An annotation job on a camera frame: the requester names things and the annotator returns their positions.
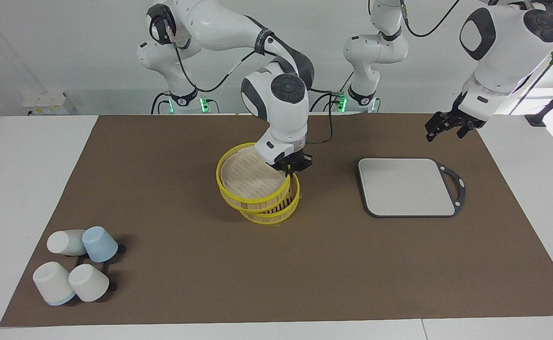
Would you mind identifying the white plastic cup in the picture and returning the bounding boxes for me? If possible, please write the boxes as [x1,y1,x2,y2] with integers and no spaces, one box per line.
[33,262,77,306]
[69,263,110,303]
[47,229,88,256]

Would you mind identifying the black base cable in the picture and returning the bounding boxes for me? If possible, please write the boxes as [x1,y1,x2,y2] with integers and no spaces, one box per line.
[151,91,171,115]
[310,91,341,112]

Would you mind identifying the light blue plastic cup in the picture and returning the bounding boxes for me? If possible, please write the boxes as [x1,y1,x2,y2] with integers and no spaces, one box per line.
[82,226,119,263]

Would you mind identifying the white box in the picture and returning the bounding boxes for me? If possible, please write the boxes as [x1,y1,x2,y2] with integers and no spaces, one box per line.
[21,92,75,115]

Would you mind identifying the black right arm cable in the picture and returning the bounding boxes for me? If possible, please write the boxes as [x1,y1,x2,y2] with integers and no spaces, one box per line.
[149,5,334,143]

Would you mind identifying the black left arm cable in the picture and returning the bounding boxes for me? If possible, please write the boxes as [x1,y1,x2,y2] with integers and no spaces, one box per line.
[397,0,553,38]

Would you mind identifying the yellow-rimmed bamboo steamer basket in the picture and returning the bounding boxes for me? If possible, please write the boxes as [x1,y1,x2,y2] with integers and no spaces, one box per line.
[239,172,301,225]

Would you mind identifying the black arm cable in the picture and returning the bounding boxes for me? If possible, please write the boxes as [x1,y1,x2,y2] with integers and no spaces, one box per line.
[397,0,553,38]
[149,5,334,143]

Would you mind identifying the brown table mat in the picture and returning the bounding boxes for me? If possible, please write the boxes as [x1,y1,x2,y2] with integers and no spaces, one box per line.
[0,113,553,327]

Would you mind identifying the grey white cutting board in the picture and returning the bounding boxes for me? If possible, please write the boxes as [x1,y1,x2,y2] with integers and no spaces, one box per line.
[356,157,467,219]

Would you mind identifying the black cup rack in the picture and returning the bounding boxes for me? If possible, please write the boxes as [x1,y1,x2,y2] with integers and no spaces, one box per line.
[76,245,126,292]

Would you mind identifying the yellow-rimmed bamboo steamer lid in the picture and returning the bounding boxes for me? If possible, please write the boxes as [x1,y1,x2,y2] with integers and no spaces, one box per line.
[216,142,292,212]

